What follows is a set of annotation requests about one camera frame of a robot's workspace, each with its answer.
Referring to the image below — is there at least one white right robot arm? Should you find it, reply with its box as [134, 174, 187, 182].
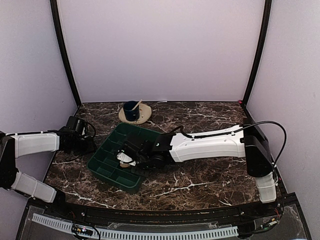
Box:
[116, 118, 284, 217]

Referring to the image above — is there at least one small circuit board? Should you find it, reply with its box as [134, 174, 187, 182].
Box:
[71, 224, 93, 236]

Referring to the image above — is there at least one black left frame post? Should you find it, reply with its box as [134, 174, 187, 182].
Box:
[49, 0, 82, 108]

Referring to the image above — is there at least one green plastic divided tray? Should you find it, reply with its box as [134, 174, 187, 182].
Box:
[87, 123, 160, 194]

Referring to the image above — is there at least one dark blue cup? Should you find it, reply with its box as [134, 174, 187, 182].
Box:
[123, 100, 140, 122]

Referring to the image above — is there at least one wooden stick in cup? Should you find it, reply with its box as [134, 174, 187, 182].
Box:
[131, 99, 143, 111]

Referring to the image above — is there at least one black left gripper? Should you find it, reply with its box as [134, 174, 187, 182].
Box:
[70, 136, 97, 157]

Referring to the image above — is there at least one black front rail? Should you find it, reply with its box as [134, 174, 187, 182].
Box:
[55, 202, 267, 225]

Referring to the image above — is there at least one black frame post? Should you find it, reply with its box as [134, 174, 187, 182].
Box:
[241, 0, 272, 109]
[49, 0, 82, 108]

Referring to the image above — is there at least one white slotted cable duct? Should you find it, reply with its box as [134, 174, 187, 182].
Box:
[31, 213, 239, 240]

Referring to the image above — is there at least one striped brown red sock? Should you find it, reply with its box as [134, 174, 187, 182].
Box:
[120, 163, 130, 168]

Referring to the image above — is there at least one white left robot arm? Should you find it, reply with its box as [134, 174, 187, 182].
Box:
[0, 129, 97, 218]

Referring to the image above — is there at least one black right frame post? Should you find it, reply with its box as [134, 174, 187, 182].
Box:
[241, 0, 272, 109]

